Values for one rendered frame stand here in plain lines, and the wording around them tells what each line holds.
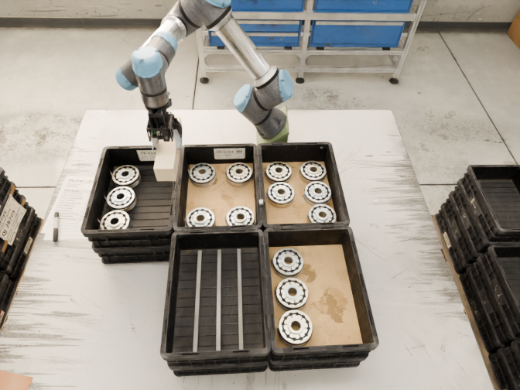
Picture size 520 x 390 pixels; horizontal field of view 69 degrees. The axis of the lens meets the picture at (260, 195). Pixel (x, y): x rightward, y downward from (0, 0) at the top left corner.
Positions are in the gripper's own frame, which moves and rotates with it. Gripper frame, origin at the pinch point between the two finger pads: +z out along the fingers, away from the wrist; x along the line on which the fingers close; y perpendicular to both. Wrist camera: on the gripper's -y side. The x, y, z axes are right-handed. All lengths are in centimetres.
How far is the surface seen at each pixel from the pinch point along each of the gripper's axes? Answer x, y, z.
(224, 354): 20, 63, 16
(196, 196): 6.5, 2.4, 25.7
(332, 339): 51, 57, 25
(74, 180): -49, -17, 39
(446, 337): 94, 54, 38
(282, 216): 39.5, 11.8, 25.7
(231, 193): 20.2, 0.6, 25.7
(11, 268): -91, 2, 84
